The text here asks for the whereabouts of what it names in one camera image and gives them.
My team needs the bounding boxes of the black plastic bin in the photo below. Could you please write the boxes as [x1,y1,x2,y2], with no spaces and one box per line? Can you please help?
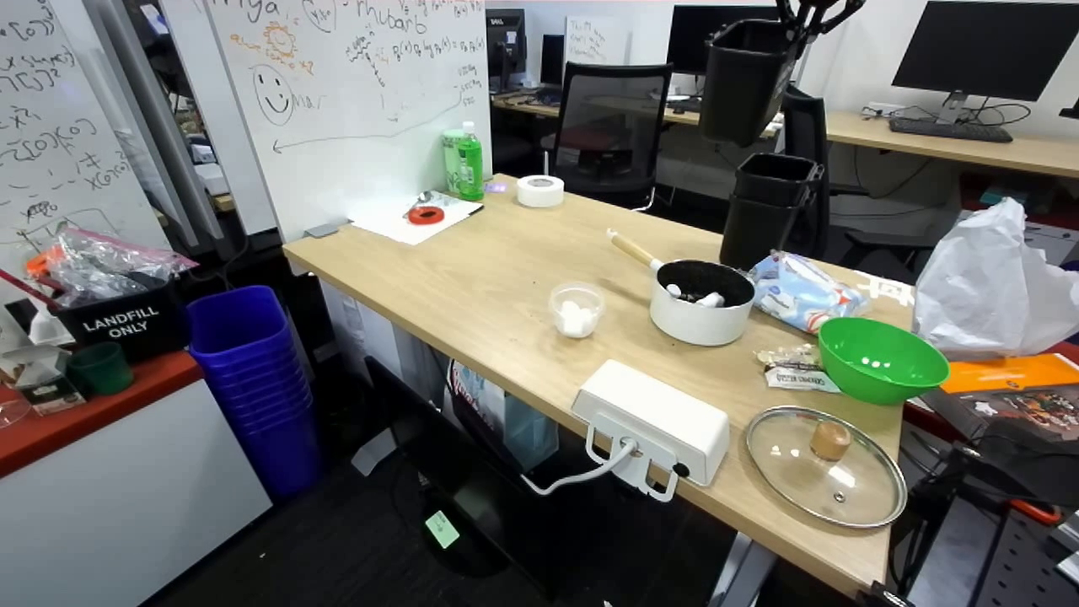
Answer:
[699,19,800,149]
[734,153,826,210]
[718,192,813,271]

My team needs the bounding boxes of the stack of blue bins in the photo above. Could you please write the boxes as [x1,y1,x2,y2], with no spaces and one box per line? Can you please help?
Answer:
[185,285,323,500]

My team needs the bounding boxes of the large black monitor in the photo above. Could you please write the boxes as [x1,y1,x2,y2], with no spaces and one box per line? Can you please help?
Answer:
[890,0,1079,125]

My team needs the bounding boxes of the black keyboard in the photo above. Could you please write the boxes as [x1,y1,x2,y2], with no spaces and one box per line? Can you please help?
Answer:
[887,116,1015,144]

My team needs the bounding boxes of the wooden desk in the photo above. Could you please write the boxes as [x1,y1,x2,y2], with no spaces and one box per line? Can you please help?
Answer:
[824,108,1079,180]

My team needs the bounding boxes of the small whiteboard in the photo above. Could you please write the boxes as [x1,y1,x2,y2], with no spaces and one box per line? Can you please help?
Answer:
[564,14,632,67]

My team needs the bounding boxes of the black mesh office chair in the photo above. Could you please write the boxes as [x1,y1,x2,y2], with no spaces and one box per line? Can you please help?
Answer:
[542,61,676,212]

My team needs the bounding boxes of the blue and white packet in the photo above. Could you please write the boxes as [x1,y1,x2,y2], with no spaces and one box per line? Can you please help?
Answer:
[747,250,871,336]

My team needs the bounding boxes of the row of monitors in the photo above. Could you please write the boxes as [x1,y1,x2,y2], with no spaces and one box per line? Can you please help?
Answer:
[486,8,567,94]

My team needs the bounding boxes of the white markers in pot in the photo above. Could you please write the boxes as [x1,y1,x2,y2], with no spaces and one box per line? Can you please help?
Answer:
[665,283,727,309]

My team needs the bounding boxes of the white tape roll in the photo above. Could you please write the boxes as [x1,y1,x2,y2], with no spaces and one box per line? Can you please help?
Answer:
[516,175,566,209]

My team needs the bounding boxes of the white plastic bag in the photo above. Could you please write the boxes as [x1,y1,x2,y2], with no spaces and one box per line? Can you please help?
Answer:
[912,197,1079,360]

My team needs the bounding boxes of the small snack packets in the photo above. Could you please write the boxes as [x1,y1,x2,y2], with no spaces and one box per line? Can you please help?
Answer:
[755,343,843,395]

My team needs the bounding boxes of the green bottle with white cap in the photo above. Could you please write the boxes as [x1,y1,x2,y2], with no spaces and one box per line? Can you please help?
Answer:
[455,121,486,202]

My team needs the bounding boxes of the green plastic bowl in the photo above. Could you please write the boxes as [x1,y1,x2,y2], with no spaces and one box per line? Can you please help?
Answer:
[817,316,952,407]

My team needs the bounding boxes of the clear plastic cup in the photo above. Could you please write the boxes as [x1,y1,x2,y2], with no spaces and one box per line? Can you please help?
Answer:
[549,282,606,341]

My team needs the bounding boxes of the orange book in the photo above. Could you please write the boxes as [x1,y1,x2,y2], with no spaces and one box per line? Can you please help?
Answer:
[939,352,1079,395]

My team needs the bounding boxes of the white power box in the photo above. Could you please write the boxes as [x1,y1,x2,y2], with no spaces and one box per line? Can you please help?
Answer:
[571,359,732,504]

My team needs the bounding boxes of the dark magazine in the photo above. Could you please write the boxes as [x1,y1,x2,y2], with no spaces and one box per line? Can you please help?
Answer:
[917,383,1079,446]

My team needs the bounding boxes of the large whiteboard with smiley drawing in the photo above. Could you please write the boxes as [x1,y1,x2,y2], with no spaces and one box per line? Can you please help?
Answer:
[205,0,493,243]

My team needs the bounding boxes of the white paper sheet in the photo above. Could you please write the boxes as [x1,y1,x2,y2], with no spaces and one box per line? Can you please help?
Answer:
[349,191,485,247]

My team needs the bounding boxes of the glass lid with wooden knob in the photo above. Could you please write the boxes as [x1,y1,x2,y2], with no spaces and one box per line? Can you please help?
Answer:
[744,405,909,530]

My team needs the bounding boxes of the crumpled clear plastic bags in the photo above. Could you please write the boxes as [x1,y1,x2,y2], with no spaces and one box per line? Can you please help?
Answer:
[24,225,200,309]

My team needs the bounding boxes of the black landfill bin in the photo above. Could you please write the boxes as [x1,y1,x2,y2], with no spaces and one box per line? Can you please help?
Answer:
[47,277,191,366]

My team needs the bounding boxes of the whiteboard with formulas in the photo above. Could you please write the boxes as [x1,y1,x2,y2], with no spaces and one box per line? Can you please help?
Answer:
[0,0,172,298]

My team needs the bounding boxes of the dark green cup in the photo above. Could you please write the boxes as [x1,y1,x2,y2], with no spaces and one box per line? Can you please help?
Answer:
[67,341,135,397]

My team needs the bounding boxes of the white cabinet with red top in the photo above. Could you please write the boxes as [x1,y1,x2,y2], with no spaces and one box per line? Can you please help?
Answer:
[0,349,276,607]

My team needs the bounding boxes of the white pot with wooden handle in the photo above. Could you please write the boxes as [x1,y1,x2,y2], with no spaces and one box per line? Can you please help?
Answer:
[606,228,757,347]

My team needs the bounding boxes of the white cable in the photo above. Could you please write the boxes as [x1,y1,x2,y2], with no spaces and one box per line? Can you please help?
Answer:
[519,438,638,497]

